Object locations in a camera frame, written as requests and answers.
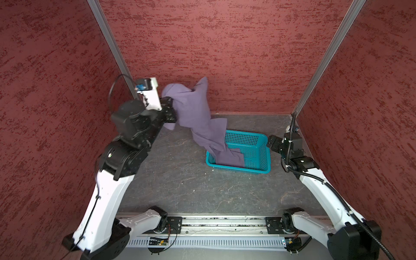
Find purple trousers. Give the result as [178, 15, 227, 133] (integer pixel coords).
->
[162, 77, 245, 167]

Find teal plastic basket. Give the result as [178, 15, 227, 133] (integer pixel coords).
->
[206, 130, 271, 174]

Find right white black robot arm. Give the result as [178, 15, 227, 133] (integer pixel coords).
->
[266, 132, 381, 260]

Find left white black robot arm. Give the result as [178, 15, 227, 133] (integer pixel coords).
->
[62, 97, 176, 260]

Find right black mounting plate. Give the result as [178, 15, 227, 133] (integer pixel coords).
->
[265, 216, 294, 235]

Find black mounting plate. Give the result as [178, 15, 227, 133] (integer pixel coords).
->
[265, 216, 294, 235]
[150, 216, 183, 234]

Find right small circuit board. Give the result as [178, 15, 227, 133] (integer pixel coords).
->
[285, 237, 302, 251]

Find small circuit board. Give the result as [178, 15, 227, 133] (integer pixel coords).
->
[148, 237, 170, 247]
[285, 237, 302, 251]

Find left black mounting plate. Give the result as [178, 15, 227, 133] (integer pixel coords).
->
[150, 216, 183, 234]

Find left small circuit board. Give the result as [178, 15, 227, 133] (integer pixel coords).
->
[148, 237, 170, 247]

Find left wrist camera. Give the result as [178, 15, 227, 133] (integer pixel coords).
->
[135, 78, 162, 111]

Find right black corrugated cable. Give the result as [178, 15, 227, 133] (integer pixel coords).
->
[285, 112, 395, 260]

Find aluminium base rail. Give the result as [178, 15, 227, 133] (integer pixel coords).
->
[113, 214, 329, 236]

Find left aluminium corner post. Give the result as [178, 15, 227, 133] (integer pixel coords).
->
[87, 0, 139, 99]

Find aluminium corner post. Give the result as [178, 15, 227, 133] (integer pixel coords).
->
[292, 0, 366, 115]
[87, 0, 139, 99]

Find white slotted cable duct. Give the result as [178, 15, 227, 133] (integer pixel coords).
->
[125, 236, 290, 251]

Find right aluminium corner post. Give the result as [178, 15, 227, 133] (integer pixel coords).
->
[292, 0, 366, 115]

